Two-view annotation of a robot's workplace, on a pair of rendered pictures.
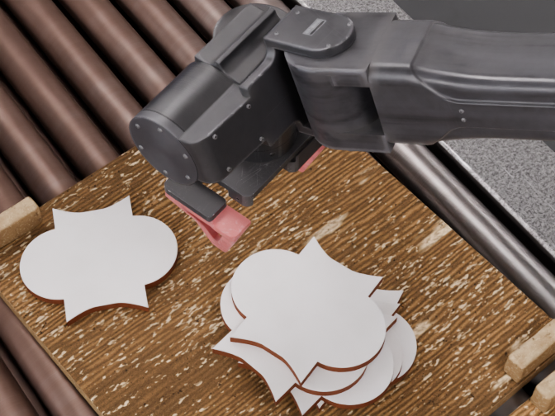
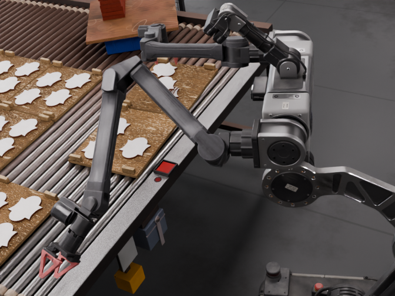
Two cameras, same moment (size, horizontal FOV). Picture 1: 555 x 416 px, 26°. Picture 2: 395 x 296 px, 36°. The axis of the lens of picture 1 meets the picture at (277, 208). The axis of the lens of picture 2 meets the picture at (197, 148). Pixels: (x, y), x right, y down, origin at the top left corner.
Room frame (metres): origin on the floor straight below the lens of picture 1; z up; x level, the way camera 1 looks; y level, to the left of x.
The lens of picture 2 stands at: (-0.20, -2.37, 2.53)
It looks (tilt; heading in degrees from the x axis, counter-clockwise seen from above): 39 degrees down; 71
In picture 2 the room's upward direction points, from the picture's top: 10 degrees counter-clockwise
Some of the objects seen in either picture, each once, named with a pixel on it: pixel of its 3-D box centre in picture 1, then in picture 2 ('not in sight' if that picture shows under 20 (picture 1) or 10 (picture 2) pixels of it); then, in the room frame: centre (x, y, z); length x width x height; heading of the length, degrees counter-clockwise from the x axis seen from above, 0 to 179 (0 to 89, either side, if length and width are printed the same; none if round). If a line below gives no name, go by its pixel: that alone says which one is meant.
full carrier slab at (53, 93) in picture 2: not in sight; (53, 88); (0.03, 0.34, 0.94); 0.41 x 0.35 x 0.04; 36
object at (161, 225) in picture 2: not in sight; (148, 227); (0.13, -0.65, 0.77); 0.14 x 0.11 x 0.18; 36
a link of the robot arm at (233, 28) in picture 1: (251, 64); (158, 31); (0.54, 0.02, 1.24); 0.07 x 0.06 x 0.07; 143
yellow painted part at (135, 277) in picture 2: not in sight; (126, 264); (-0.02, -0.76, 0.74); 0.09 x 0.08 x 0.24; 36
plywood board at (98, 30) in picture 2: not in sight; (131, 14); (0.60, 0.68, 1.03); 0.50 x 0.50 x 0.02; 70
